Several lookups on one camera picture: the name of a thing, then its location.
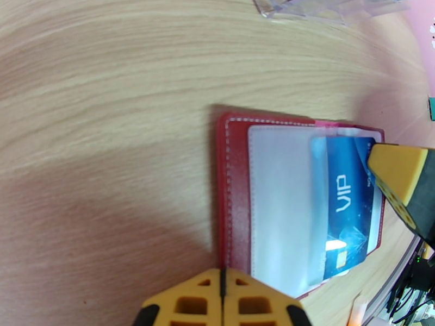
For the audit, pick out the red leather card holder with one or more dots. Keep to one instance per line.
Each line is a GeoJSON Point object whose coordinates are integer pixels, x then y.
{"type": "Point", "coordinates": [238, 199]}

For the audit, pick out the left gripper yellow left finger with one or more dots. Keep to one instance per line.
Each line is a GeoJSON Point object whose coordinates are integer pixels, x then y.
{"type": "Point", "coordinates": [190, 290]}

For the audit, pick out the small teal object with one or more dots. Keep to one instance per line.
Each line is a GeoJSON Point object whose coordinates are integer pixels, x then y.
{"type": "Point", "coordinates": [431, 109]}

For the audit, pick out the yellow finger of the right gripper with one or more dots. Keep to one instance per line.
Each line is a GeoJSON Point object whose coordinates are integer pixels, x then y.
{"type": "Point", "coordinates": [397, 169]}

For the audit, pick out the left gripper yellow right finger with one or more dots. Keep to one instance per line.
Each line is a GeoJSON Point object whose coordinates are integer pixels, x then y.
{"type": "Point", "coordinates": [255, 290]}

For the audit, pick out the blue VIP card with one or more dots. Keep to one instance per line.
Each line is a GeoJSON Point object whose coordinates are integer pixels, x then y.
{"type": "Point", "coordinates": [346, 199]}

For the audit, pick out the aluminium mounting rail platform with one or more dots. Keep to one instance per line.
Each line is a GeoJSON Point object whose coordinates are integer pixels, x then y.
{"type": "Point", "coordinates": [396, 281]}

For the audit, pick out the clear plastic card box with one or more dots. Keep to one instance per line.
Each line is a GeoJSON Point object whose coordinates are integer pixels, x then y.
{"type": "Point", "coordinates": [306, 11]}

